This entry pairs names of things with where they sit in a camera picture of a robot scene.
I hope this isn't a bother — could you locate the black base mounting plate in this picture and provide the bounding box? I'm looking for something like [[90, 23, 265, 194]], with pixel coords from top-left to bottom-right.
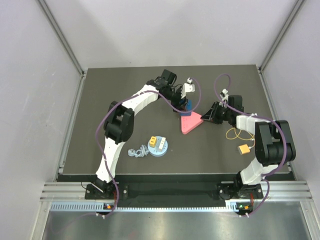
[[84, 173, 264, 201]]

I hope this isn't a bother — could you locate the yellow charger on cable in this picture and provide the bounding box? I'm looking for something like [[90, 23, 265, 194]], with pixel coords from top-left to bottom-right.
[[237, 144, 251, 155]]

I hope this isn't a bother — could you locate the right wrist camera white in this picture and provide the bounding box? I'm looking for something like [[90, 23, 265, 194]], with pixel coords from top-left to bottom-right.
[[219, 89, 229, 108]]

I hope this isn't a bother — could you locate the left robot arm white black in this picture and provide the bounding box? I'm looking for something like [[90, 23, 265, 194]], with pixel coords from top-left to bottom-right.
[[92, 69, 188, 199]]

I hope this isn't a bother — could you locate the left aluminium frame post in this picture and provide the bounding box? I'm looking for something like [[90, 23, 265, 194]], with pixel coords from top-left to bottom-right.
[[36, 0, 85, 77]]

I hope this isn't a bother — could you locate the yellow plug adapter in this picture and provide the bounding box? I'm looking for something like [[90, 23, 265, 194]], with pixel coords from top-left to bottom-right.
[[148, 136, 157, 148]]

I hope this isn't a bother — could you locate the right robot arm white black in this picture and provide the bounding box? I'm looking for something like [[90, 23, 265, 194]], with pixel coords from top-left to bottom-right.
[[201, 93, 296, 198]]

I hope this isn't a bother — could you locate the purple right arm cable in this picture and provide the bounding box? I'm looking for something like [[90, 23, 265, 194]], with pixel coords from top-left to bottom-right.
[[214, 73, 287, 218]]

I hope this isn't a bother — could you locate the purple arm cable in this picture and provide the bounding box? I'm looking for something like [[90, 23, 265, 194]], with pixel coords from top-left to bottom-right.
[[95, 77, 202, 218], [214, 73, 287, 218]]

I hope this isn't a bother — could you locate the aluminium frame post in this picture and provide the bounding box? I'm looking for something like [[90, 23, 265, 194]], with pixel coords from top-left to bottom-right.
[[36, 0, 85, 77], [257, 0, 306, 74]]

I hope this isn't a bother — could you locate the pink triangular power strip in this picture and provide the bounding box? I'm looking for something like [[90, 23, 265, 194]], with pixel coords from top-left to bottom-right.
[[180, 111, 204, 135]]

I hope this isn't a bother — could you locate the right aluminium frame post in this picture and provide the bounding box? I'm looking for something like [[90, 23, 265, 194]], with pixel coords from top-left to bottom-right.
[[257, 0, 306, 74]]

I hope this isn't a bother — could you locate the blue cube plug adapter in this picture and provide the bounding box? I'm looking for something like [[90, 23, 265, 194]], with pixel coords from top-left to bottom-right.
[[179, 99, 192, 117]]

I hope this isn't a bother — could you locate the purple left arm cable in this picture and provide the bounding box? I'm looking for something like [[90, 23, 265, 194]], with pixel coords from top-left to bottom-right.
[[95, 77, 202, 218]]

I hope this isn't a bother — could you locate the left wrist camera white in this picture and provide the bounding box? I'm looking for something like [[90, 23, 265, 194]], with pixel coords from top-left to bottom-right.
[[180, 77, 195, 99]]

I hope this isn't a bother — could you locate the light blue round socket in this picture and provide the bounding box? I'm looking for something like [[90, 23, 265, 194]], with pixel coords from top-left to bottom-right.
[[147, 136, 169, 157]]

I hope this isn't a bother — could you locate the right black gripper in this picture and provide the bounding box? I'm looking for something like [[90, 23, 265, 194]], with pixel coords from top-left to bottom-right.
[[201, 102, 232, 125]]

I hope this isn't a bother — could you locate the grey slotted cable duct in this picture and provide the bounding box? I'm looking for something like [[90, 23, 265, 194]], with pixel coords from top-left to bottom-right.
[[49, 201, 253, 213]]

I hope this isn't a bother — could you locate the white square charger plug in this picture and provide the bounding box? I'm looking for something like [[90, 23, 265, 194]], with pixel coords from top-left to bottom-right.
[[158, 137, 166, 152]]

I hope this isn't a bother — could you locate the light blue socket cord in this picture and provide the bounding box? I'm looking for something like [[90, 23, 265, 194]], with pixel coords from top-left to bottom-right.
[[127, 144, 149, 158]]

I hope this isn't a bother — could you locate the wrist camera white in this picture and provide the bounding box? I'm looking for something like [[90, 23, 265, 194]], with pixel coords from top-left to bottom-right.
[[180, 77, 195, 99], [219, 89, 229, 108]]

